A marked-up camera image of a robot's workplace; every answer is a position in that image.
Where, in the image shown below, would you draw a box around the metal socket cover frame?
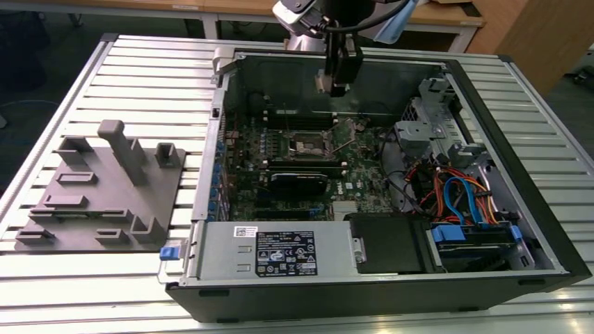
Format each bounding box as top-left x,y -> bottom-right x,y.
328,118 -> 362,156

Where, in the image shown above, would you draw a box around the CPU socket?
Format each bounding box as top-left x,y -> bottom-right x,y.
285,129 -> 338,161

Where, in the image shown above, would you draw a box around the silver metal drive cage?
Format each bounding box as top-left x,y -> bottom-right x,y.
393,77 -> 494,175

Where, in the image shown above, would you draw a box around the wooden desk white legs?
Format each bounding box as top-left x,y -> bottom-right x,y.
203,0 -> 486,53
0,0 -> 209,39

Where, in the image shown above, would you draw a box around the green motherboard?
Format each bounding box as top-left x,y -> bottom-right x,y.
222,114 -> 401,222

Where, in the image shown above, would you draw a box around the black graphics card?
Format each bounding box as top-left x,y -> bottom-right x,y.
269,170 -> 330,196

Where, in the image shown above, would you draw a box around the brown wooden cabinet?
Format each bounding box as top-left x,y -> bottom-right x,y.
466,0 -> 594,97

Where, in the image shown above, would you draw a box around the black drive bay box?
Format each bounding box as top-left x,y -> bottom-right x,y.
346,212 -> 441,276

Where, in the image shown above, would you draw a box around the hard disk in blue carrier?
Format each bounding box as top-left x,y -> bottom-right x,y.
429,222 -> 524,273

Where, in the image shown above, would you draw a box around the dark wheeled equipment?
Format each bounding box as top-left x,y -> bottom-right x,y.
564,48 -> 594,86

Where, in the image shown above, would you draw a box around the silver power supply unit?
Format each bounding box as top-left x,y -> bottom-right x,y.
183,221 -> 361,281

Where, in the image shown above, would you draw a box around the grey parts rack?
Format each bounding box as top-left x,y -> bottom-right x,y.
14,119 -> 187,252

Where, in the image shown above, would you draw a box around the black open PC case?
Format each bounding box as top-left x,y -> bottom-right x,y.
158,47 -> 593,324

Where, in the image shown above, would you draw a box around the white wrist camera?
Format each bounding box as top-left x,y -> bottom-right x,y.
273,0 -> 328,35

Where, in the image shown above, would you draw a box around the grey case handle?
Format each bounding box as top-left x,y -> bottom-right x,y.
211,47 -> 238,86

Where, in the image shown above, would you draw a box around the blue data wire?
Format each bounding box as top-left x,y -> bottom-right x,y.
444,177 -> 486,229

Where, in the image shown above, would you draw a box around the orange power wire bundle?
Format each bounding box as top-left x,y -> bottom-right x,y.
464,175 -> 510,227

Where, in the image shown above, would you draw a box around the blue floor cable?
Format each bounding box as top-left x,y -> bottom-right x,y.
0,99 -> 63,111

